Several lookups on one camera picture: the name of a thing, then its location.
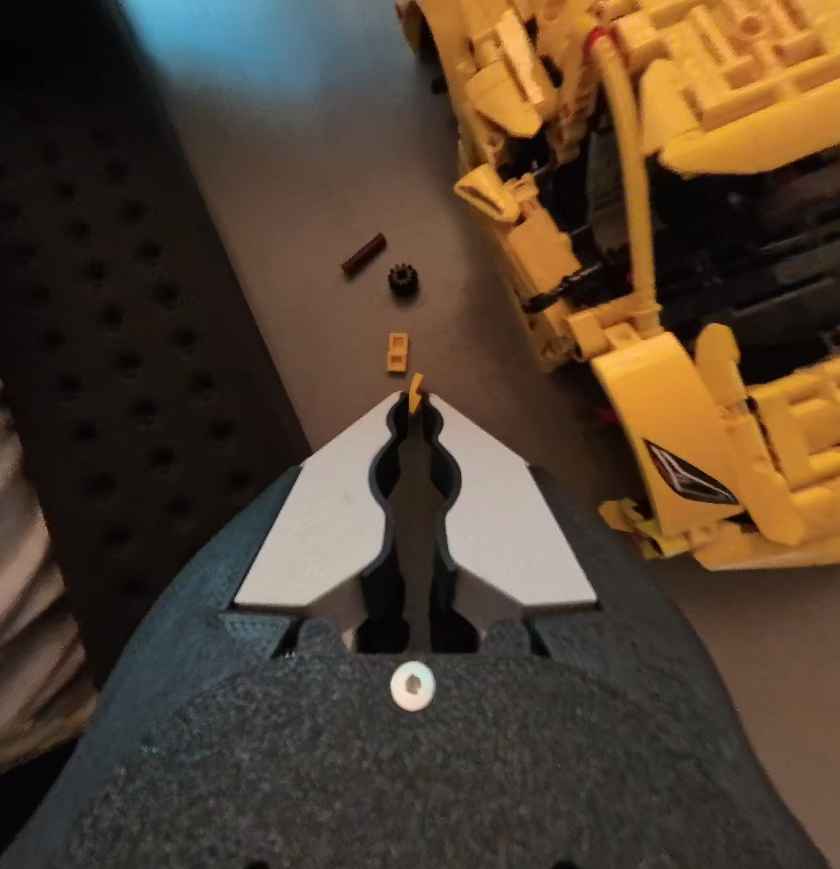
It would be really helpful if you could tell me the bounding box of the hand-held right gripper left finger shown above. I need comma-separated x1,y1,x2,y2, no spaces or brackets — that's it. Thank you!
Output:
233,391,410,654

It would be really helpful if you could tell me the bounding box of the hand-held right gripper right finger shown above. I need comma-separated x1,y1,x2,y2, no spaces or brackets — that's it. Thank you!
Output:
423,394,599,654

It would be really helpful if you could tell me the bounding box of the yellow toy brick car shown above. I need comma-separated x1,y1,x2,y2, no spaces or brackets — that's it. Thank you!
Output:
393,0,840,571

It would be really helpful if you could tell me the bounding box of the dark short axle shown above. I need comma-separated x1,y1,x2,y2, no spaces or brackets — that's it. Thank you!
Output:
341,233,387,276

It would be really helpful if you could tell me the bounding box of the grey desk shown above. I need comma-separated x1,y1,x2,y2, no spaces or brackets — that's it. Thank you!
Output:
117,0,840,869

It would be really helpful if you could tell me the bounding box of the white shirt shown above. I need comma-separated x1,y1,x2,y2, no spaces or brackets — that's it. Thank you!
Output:
0,346,98,782

